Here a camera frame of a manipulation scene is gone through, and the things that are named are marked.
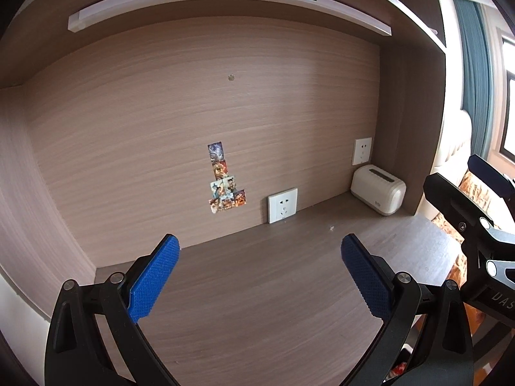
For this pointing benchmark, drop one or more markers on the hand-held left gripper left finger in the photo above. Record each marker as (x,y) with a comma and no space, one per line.
(155,277)

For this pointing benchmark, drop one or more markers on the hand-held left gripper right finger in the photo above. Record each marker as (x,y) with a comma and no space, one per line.
(366,277)

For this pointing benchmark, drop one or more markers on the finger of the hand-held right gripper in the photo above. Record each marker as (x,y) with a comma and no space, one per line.
(491,177)
(450,201)

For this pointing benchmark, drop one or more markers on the orange blanket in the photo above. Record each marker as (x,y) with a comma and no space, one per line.
(476,193)

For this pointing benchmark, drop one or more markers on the cream padded headboard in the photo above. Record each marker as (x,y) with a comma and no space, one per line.
(454,148)

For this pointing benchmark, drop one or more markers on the dark framed window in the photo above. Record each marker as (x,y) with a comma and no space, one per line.
(509,108)

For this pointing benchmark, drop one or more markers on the white rounded storage box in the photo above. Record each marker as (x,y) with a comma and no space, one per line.
(378,193)

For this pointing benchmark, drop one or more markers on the teal curtain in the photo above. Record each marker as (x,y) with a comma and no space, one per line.
(476,68)

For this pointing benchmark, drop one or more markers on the cluster of picture stickers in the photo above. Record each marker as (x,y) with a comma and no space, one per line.
(223,185)

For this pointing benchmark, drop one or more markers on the white wall socket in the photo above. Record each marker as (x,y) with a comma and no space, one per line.
(362,150)
(283,206)

